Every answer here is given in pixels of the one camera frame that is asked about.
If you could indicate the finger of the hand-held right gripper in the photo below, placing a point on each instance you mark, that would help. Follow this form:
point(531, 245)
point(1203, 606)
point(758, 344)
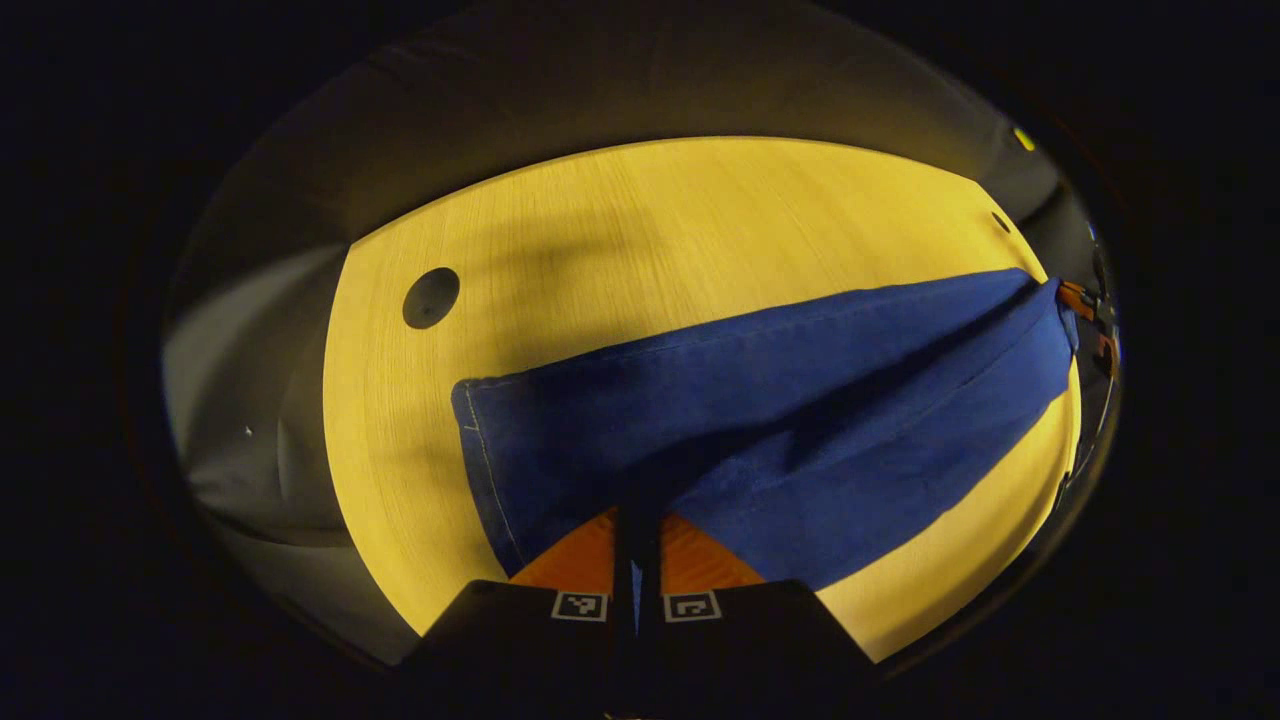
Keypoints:
point(1076, 300)
point(1107, 355)

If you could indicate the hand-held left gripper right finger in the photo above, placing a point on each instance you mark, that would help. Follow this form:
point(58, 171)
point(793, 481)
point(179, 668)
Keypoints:
point(740, 630)

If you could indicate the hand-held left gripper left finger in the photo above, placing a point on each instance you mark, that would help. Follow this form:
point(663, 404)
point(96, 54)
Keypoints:
point(540, 630)

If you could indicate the blue jeans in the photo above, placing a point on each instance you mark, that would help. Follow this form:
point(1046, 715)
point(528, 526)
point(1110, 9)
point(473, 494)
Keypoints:
point(800, 400)

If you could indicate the black round table grommet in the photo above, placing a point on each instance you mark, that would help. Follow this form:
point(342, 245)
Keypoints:
point(430, 297)
point(1001, 222)

